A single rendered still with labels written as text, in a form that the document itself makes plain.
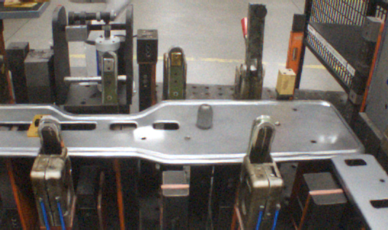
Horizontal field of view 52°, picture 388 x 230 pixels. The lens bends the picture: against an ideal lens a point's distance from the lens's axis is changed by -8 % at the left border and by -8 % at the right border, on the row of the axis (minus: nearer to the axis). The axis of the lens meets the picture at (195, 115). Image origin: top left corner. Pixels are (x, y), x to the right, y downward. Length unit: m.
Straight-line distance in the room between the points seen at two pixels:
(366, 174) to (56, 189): 0.55
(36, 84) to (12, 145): 0.23
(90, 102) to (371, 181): 0.65
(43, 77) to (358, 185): 0.72
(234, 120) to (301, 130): 0.14
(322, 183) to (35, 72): 0.67
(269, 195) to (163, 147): 0.23
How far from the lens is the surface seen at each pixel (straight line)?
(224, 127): 0.87
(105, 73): 0.95
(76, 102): 1.04
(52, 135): 0.71
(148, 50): 0.99
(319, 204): 0.75
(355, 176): 0.80
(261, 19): 0.96
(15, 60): 1.05
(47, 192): 0.70
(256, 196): 0.67
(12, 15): 1.10
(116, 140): 0.82
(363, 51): 1.09
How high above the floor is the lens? 1.45
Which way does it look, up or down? 30 degrees down
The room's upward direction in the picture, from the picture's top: 3 degrees clockwise
